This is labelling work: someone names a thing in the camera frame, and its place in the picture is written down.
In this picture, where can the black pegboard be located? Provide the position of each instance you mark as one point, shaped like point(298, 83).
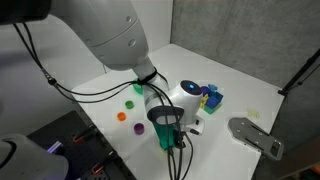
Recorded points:
point(83, 156)

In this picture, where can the small green cup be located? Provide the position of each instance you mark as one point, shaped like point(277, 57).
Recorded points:
point(129, 105)

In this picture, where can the small orange cup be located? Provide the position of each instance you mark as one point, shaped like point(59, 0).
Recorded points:
point(121, 117)

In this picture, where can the red black clamp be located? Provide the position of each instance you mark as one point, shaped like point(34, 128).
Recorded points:
point(83, 134)
point(104, 163)

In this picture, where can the pale yellow tape piece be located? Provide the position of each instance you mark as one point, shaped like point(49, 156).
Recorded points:
point(253, 114)

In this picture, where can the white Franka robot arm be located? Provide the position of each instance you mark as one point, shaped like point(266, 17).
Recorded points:
point(110, 33)

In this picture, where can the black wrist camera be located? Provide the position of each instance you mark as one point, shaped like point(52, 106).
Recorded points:
point(179, 139)

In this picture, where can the green toy block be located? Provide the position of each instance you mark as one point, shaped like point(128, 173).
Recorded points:
point(210, 110)

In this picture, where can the purple toy block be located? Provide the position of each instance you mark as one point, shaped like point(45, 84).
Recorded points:
point(206, 90)

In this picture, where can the grey metal plate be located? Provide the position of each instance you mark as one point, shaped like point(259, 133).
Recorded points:
point(248, 133)

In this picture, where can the blue toy block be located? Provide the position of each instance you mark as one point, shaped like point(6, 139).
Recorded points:
point(215, 100)

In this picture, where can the teal camera mount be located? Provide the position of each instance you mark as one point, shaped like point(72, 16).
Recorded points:
point(164, 133)

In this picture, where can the light blue toy piece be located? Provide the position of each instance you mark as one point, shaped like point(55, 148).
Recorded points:
point(212, 87)

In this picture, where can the black tripod pole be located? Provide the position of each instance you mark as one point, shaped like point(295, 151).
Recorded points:
point(293, 79)

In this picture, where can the large green bowl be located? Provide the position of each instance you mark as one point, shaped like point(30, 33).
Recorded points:
point(137, 88)

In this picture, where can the yellow toy block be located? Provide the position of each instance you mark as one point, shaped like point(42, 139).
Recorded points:
point(204, 101)

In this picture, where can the small purple cup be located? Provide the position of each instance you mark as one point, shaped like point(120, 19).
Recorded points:
point(139, 129)

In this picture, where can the small lilac device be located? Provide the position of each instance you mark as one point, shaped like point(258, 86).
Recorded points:
point(55, 147)

